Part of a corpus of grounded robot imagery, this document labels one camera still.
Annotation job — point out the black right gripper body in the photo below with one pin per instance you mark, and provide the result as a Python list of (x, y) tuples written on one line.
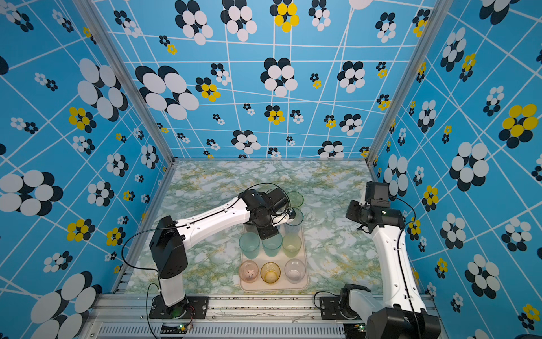
[(356, 210)]

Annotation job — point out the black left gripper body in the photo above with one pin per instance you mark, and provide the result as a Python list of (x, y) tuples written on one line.
[(268, 229)]

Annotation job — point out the teal clear glass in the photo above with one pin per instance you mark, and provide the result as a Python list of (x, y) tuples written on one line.
[(293, 225)]

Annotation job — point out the frosted light green glass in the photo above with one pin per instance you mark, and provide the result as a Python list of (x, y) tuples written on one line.
[(291, 245)]

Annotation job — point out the green clear glass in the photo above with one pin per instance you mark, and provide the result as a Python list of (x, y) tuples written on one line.
[(296, 199)]

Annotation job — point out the olive clear small glass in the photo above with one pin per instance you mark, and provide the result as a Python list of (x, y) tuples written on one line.
[(270, 273)]

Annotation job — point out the frosted pink glass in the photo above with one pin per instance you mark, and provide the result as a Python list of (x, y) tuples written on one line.
[(249, 271)]

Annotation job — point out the frosted white glass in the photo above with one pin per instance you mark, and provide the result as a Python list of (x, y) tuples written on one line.
[(295, 270)]

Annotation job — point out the dark grey clear glass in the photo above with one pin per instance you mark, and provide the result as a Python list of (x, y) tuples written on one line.
[(250, 228)]

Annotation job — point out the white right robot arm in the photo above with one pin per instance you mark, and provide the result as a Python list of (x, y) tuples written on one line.
[(401, 313)]

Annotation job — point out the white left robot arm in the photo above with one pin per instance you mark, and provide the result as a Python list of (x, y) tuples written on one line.
[(173, 238)]

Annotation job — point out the beige rectangular tray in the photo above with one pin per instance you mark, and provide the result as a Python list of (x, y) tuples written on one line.
[(283, 284)]

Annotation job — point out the green circuit board right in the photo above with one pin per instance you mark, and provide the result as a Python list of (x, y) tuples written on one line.
[(354, 331)]

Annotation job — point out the green circuit board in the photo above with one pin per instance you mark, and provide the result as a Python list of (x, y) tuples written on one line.
[(354, 331), (175, 329)]

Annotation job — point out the green circuit board left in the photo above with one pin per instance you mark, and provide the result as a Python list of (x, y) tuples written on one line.
[(175, 329)]

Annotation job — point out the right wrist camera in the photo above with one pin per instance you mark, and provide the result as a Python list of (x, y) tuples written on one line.
[(377, 194)]

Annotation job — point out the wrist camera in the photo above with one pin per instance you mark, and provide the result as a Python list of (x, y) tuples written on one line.
[(280, 207), (377, 194)]

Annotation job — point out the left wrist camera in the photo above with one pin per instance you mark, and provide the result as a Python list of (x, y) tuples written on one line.
[(280, 207)]

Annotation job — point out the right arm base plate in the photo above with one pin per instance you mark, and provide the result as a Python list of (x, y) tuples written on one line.
[(330, 308)]

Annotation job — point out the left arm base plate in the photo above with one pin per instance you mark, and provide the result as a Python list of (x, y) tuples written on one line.
[(191, 307)]

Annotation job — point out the aluminium front rail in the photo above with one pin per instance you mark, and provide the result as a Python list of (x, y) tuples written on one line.
[(234, 316)]

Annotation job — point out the aluminium corner post right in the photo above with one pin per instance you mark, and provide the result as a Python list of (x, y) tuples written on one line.
[(437, 16)]

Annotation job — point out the aluminium corner post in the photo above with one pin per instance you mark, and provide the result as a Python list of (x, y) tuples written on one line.
[(111, 53), (437, 16)]

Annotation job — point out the aluminium corner post left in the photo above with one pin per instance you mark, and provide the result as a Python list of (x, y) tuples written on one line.
[(111, 53)]

